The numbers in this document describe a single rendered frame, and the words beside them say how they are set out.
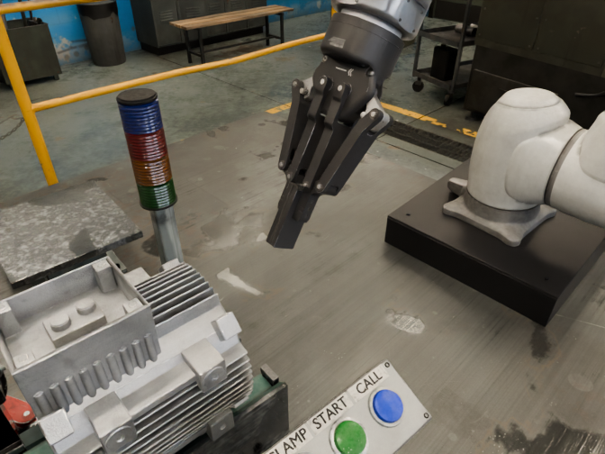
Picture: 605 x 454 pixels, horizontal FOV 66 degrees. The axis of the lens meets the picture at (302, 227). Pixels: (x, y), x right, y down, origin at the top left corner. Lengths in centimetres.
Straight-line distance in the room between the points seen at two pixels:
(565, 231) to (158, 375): 88
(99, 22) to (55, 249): 460
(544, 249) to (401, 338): 35
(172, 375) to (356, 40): 37
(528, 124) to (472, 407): 50
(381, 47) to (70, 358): 39
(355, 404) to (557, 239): 72
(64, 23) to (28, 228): 481
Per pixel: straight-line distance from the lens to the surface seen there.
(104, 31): 551
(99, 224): 103
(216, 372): 50
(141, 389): 51
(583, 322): 105
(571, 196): 96
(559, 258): 105
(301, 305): 93
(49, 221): 108
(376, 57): 46
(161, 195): 81
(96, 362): 48
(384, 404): 47
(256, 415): 65
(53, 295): 54
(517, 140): 96
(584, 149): 95
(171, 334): 52
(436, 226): 105
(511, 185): 99
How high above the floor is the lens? 146
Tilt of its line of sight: 35 degrees down
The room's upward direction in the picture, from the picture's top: straight up
